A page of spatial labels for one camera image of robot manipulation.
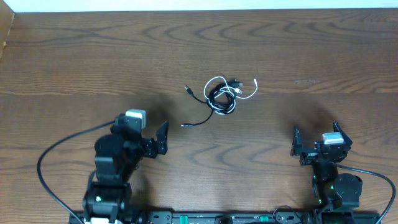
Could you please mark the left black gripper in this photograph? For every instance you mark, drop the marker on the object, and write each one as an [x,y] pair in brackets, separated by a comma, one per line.
[150,148]

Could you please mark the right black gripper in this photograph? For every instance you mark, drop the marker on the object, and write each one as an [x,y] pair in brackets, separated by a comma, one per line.
[297,149]

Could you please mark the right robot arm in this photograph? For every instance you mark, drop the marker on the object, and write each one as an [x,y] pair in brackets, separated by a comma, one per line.
[338,193]

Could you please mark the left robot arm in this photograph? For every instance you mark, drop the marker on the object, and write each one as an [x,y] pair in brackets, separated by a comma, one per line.
[118,155]

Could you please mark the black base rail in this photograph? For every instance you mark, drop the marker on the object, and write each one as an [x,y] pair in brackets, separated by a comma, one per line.
[284,217]

